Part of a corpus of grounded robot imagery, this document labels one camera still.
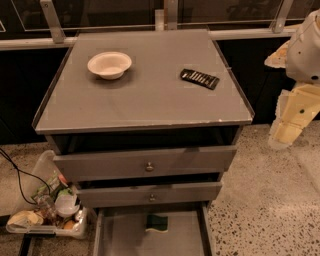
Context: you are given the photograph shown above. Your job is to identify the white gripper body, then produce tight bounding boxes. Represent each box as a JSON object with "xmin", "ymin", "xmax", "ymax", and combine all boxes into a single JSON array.
[{"xmin": 275, "ymin": 84, "xmax": 320, "ymax": 134}]

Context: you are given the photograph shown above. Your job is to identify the black cable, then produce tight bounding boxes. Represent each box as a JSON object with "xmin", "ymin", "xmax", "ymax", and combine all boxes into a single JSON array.
[{"xmin": 0, "ymin": 147, "xmax": 52, "ymax": 206}]

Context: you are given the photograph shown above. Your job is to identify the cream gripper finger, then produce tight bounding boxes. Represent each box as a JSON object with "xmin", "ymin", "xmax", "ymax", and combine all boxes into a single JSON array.
[
  {"xmin": 264, "ymin": 42, "xmax": 289, "ymax": 68},
  {"xmin": 268, "ymin": 120, "xmax": 302, "ymax": 150}
]

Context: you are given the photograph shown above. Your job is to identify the grey bottom drawer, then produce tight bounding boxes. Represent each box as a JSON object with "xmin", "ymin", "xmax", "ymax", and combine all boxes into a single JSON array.
[{"xmin": 93, "ymin": 202, "xmax": 216, "ymax": 256}]

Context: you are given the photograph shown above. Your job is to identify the white cup in bin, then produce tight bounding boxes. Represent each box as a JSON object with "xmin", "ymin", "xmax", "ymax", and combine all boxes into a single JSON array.
[{"xmin": 55, "ymin": 195, "xmax": 80, "ymax": 218}]

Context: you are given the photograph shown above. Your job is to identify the clear plastic bin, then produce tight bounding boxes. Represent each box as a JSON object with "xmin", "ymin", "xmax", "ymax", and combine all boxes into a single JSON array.
[{"xmin": 6, "ymin": 150, "xmax": 87, "ymax": 239}]

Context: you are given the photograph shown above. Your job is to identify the grey drawer cabinet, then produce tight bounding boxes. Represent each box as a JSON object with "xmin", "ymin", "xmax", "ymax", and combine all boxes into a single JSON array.
[{"xmin": 31, "ymin": 29, "xmax": 256, "ymax": 214}]

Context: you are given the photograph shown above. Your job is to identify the metal railing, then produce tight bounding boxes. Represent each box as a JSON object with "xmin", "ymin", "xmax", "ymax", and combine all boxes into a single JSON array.
[{"xmin": 0, "ymin": 0, "xmax": 320, "ymax": 52}]

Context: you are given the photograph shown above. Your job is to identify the grey top drawer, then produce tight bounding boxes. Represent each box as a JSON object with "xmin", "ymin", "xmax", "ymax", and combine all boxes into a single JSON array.
[{"xmin": 54, "ymin": 146, "xmax": 236, "ymax": 182}]

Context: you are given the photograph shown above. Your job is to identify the grey drawer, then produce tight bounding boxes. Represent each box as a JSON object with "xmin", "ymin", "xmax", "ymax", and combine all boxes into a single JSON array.
[
  {"xmin": 77, "ymin": 182, "xmax": 222, "ymax": 208},
  {"xmin": 54, "ymin": 146, "xmax": 236, "ymax": 182},
  {"xmin": 93, "ymin": 202, "xmax": 216, "ymax": 256}
]

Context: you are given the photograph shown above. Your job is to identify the grey middle drawer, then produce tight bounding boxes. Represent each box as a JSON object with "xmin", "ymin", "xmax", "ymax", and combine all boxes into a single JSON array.
[{"xmin": 77, "ymin": 182, "xmax": 222, "ymax": 208}]

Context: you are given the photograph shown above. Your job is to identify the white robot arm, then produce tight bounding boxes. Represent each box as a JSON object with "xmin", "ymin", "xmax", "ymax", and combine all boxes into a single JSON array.
[{"xmin": 264, "ymin": 10, "xmax": 320, "ymax": 150}]

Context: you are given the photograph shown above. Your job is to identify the green yellow sponge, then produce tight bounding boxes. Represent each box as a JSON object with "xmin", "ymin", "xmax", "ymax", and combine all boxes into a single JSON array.
[{"xmin": 146, "ymin": 214, "xmax": 168, "ymax": 233}]

